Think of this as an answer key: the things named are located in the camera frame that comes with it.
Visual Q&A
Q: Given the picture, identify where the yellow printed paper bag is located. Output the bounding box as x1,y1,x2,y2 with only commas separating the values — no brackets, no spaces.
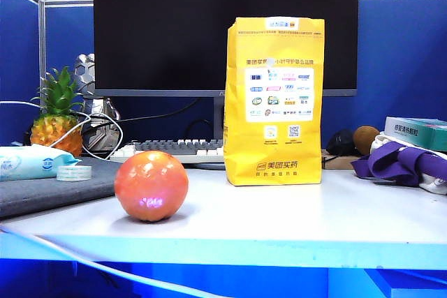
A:
223,17,325,187

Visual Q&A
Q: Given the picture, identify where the grey monitor stand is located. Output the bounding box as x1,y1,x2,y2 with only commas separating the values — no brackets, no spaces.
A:
195,96,227,170

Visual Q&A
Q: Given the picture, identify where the grey and white keyboard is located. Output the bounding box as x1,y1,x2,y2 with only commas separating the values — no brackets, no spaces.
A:
110,139,225,165

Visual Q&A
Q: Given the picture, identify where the orange fruit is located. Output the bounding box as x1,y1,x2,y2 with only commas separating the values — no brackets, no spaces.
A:
114,150,190,223

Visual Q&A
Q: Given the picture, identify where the black computer mouse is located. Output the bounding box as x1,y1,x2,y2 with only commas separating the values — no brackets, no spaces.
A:
326,129,360,156

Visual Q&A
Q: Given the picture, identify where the small brown cardboard box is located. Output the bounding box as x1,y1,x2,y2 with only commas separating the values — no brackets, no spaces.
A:
321,149,360,170

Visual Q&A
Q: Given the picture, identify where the black computer monitor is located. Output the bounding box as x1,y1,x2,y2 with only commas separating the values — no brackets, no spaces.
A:
92,0,360,98

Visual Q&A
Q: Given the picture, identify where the brown kiwi fruit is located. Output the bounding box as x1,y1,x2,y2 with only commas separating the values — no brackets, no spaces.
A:
353,126,381,156

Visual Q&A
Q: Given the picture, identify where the silver robot figurine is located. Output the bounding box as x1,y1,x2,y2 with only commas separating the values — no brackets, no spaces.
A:
73,53,122,154

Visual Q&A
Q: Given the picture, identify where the clear adhesive tape roll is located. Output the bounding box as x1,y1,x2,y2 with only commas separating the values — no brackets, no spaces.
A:
57,165,94,182

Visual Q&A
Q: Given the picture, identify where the small decorative pineapple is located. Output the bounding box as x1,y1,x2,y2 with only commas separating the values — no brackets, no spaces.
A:
30,66,85,158

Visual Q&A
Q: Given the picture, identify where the grey felt desk mat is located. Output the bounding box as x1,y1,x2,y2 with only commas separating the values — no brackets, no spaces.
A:
0,156,123,221

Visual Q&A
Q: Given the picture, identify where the teal medicine box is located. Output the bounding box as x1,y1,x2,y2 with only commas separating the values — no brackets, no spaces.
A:
383,116,447,152

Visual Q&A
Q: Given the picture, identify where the blue wet wipes pack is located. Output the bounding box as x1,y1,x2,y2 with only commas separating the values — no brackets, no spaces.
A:
0,144,83,183

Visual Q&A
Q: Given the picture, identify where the black monitor cable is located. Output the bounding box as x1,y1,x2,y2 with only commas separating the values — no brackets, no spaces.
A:
118,98,203,124

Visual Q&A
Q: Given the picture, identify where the purple cloth strap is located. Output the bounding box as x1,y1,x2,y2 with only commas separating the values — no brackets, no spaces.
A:
351,142,447,188

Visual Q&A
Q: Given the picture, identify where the grey partition post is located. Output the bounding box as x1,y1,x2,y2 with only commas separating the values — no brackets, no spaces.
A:
38,0,47,81

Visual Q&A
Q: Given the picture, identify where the thin white looped cable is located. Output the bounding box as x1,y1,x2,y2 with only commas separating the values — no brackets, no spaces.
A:
0,100,124,161

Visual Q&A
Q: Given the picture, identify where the thick white cable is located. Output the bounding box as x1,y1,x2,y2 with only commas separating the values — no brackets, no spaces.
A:
0,224,224,298

